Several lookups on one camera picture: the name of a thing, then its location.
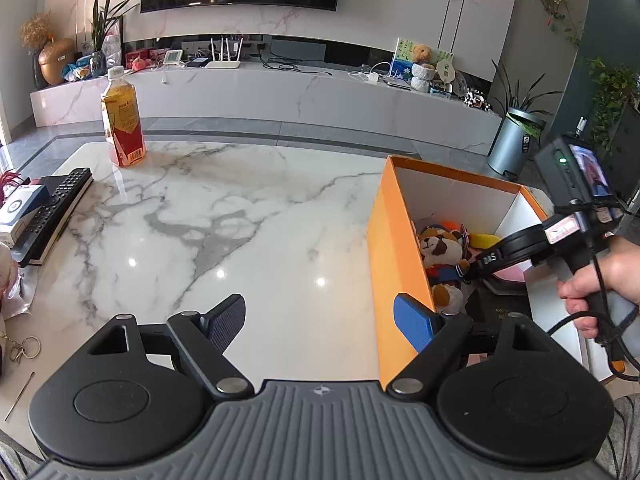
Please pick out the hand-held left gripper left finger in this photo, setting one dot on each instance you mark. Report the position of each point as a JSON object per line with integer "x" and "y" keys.
{"x": 227, "y": 317}

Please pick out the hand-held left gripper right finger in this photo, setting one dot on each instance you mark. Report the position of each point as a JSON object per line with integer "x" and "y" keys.
{"x": 415, "y": 320}

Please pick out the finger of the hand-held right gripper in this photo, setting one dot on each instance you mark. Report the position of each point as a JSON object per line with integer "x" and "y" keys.
{"x": 470, "y": 272}

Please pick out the yellow toy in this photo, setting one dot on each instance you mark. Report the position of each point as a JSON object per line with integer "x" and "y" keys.
{"x": 482, "y": 240}

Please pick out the brown dog plush toy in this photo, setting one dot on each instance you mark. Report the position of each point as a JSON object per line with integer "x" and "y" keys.
{"x": 440, "y": 250}

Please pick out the pink zip pouch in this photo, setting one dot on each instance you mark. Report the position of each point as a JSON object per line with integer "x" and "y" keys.
{"x": 510, "y": 275}

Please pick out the orange cardboard box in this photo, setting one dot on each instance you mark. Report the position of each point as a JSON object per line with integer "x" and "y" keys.
{"x": 395, "y": 260}

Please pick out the person's right hand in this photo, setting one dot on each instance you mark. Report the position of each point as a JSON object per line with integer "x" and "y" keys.
{"x": 622, "y": 270}

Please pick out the clear water jug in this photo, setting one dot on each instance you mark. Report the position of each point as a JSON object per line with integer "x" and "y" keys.
{"x": 580, "y": 125}

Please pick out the grey metal bin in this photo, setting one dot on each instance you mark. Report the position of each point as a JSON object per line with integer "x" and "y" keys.
{"x": 512, "y": 145}

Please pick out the long-leaf potted plant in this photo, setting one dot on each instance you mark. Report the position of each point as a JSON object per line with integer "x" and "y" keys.
{"x": 525, "y": 122}

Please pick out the leafy green plant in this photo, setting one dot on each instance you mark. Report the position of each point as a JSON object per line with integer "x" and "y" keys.
{"x": 612, "y": 90}

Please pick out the cow figurine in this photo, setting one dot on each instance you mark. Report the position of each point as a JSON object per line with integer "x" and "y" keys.
{"x": 477, "y": 102}

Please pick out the round paper fan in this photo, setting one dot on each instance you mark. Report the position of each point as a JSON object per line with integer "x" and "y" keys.
{"x": 445, "y": 71}

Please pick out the teddy bear in white pot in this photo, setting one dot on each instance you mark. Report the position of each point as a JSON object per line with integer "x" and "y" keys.
{"x": 422, "y": 82}

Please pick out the hanging vine plant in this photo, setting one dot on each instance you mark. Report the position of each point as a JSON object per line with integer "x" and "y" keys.
{"x": 552, "y": 2}

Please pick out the grey tablet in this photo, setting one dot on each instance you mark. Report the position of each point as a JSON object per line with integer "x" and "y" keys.
{"x": 398, "y": 84}

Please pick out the black remote control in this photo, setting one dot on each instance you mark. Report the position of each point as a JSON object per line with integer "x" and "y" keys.
{"x": 40, "y": 253}
{"x": 55, "y": 207}

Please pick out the blue and green painting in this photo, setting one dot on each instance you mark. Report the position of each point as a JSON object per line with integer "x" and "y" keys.
{"x": 402, "y": 60}

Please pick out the yellow tea bottle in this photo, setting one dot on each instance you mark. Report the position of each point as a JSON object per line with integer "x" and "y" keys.
{"x": 125, "y": 125}

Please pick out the white marble media console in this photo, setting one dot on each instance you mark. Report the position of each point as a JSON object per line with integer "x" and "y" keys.
{"x": 280, "y": 100}

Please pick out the pink knit plush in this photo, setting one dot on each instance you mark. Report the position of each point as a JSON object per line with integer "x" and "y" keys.
{"x": 6, "y": 272}

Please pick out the blue and white box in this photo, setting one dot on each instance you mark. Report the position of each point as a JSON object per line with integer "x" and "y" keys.
{"x": 22, "y": 205}

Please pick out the white router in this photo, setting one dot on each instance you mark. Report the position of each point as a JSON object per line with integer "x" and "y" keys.
{"x": 222, "y": 64}

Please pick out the red feather toy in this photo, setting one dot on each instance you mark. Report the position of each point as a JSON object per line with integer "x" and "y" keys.
{"x": 10, "y": 178}

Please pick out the white desk clock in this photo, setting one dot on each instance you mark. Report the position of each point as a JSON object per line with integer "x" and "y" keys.
{"x": 174, "y": 57}

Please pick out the red gift box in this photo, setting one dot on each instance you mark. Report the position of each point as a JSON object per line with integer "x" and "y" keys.
{"x": 137, "y": 55}

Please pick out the green plant in blue vase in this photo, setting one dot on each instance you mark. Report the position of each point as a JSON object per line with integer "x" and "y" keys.
{"x": 99, "y": 65}

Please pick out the blue snack bag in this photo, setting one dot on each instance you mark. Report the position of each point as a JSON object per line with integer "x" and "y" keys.
{"x": 77, "y": 70}

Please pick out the golden vase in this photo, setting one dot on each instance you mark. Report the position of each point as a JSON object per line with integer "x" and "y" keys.
{"x": 54, "y": 62}

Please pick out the dried flowers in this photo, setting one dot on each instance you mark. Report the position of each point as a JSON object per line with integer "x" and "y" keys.
{"x": 36, "y": 30}

